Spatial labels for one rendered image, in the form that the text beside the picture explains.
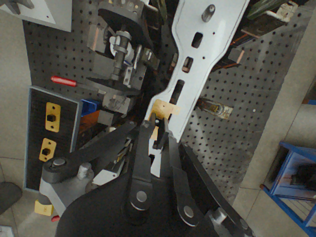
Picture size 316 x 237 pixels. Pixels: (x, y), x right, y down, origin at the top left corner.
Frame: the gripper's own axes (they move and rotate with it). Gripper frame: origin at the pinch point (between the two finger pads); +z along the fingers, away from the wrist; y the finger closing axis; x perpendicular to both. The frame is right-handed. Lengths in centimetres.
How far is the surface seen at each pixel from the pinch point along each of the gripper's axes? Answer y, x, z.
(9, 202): -136, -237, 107
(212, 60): 12.8, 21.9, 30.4
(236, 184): 88, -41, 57
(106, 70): -16.1, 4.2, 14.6
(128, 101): -9.7, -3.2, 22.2
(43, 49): -74, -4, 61
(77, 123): -19.8, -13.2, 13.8
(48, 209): -22, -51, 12
